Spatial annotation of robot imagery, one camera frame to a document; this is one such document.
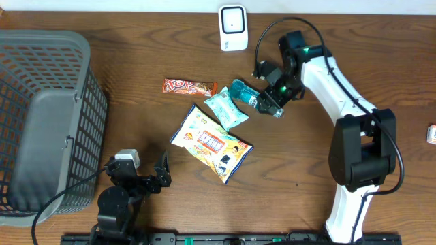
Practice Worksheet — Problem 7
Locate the teal mouthwash bottle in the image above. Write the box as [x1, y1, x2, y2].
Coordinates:
[230, 79, 284, 118]

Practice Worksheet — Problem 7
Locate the light teal wipes pack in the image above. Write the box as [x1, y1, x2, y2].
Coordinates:
[204, 86, 249, 131]

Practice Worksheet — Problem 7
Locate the yellow chips bag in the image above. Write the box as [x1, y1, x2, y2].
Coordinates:
[170, 105, 253, 184]

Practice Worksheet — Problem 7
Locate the red Top chocolate bar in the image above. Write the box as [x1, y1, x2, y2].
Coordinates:
[162, 78, 217, 97]

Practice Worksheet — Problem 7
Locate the small orange snack box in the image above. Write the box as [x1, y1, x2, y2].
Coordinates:
[426, 125, 436, 145]

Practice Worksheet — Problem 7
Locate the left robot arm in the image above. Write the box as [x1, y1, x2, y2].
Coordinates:
[89, 149, 172, 245]

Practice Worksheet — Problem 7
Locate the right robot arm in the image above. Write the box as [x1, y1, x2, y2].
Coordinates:
[253, 31, 396, 244]

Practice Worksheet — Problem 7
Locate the white barcode scanner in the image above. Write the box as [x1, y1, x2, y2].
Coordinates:
[218, 5, 249, 52]

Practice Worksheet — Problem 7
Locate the grey plastic basket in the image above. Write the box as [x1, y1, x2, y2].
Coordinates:
[1, 30, 108, 227]

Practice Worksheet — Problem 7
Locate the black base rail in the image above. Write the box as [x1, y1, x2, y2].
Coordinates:
[60, 232, 403, 245]

